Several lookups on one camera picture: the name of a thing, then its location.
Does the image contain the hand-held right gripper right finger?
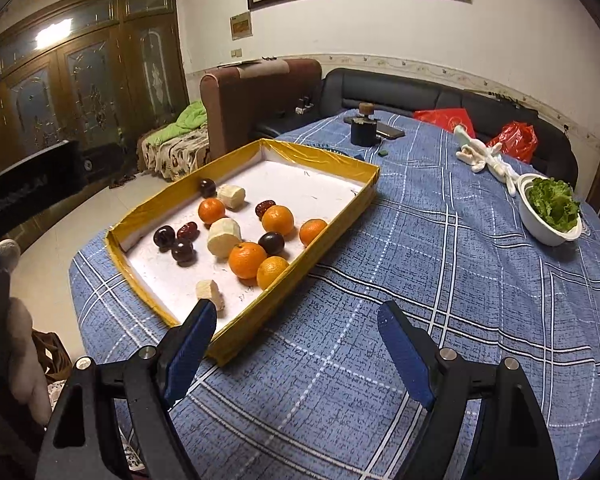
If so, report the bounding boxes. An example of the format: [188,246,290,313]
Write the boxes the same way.
[377,301,561,480]

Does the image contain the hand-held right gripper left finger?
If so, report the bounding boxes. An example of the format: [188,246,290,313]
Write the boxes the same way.
[40,298,218,480]

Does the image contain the large orange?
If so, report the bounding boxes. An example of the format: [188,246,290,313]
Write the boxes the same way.
[228,241,268,280]

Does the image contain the large peeled banana piece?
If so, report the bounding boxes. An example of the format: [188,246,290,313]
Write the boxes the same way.
[207,217,242,258]

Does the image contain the yellow-rimmed white tray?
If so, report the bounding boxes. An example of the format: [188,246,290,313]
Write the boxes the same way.
[104,137,381,367]

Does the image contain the black speaker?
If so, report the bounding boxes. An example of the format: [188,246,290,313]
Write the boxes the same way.
[80,142,126,181]

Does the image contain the blue plaid tablecloth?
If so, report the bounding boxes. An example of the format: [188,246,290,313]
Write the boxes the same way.
[69,109,600,480]

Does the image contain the wooden glass-door cabinet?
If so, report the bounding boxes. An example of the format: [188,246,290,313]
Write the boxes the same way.
[0,0,191,251]

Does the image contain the brown woven basket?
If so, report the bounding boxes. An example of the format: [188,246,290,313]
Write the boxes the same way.
[32,330,73,383]

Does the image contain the patterned beige throw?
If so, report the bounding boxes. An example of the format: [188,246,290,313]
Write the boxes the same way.
[136,127,213,182]

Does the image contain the pale fuzzy cloth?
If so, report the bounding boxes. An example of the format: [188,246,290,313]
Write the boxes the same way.
[7,297,53,426]

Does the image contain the green blanket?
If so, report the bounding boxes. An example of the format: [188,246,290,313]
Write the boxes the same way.
[147,101,208,143]

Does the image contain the white bowl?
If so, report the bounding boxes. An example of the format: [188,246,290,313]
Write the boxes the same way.
[516,173,583,247]

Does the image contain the white gloves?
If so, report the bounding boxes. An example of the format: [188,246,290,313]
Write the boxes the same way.
[454,125,523,196]

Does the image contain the black cylindrical container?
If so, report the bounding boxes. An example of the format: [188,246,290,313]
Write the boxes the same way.
[344,102,381,147]

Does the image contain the flat red bag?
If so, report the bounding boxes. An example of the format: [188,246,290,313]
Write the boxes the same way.
[412,108,476,138]

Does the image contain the crumpled red plastic bag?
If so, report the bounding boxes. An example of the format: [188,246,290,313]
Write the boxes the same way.
[489,121,538,163]

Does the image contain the brown armchair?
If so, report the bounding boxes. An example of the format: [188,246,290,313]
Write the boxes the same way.
[200,58,323,161]

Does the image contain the black leather sofa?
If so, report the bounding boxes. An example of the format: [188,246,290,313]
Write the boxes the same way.
[255,67,579,191]

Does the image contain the yellow wall placard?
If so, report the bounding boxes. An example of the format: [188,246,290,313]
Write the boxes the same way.
[230,11,254,41]

